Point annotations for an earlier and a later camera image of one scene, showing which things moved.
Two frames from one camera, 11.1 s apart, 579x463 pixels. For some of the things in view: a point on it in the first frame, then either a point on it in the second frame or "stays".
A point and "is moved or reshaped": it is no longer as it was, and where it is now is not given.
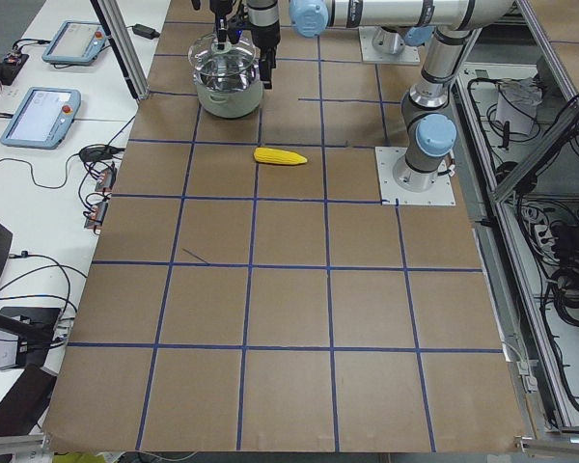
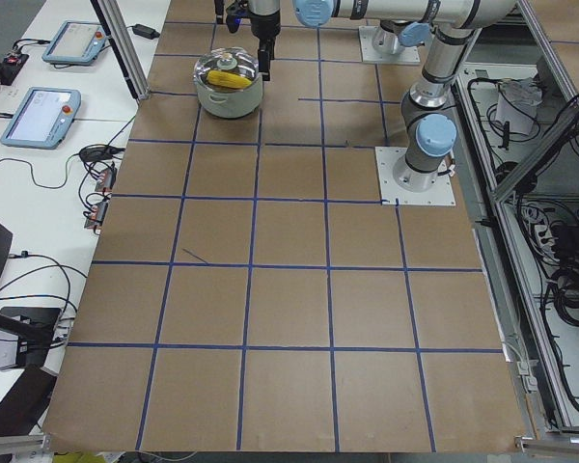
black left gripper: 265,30 stays
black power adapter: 145,31 stays
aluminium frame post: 119,34 stays
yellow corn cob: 278,156 → 227,79
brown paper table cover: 251,293 stays
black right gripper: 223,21 → 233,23
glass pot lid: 206,56 is moved or reshaped
